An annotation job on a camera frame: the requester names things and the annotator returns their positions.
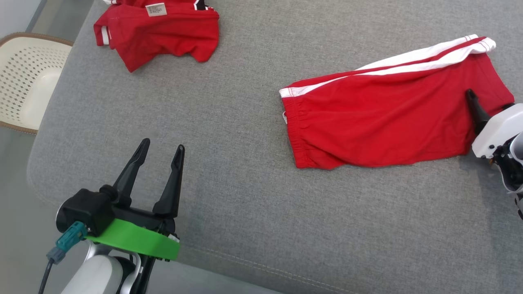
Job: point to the white perforated laundry basket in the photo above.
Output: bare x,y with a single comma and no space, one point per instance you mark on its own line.
28,81

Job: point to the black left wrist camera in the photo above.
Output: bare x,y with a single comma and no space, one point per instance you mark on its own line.
88,210

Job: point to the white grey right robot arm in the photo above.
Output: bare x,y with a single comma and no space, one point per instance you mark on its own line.
519,147

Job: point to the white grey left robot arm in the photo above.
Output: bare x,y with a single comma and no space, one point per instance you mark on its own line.
96,273

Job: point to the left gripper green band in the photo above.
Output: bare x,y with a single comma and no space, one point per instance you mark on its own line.
135,241

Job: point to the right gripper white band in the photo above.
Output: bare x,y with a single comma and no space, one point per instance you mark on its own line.
498,130

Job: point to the red shorts white side stripes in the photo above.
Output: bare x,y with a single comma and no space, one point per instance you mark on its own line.
367,118

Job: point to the grey fabric sofa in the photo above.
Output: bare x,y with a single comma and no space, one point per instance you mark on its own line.
245,163

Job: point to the red t-shirt white sleeves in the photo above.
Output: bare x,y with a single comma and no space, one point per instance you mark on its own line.
155,36

